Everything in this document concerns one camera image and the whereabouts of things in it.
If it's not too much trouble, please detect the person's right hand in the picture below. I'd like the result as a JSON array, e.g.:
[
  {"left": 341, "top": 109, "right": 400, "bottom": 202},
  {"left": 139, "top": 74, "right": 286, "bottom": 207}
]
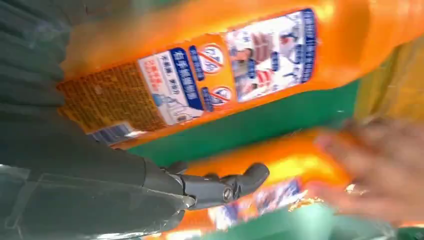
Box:
[{"left": 304, "top": 117, "right": 424, "bottom": 227}]

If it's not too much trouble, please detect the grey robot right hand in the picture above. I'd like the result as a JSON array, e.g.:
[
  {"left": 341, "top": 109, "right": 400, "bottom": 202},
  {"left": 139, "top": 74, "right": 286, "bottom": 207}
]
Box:
[{"left": 0, "top": 105, "right": 271, "bottom": 240}]

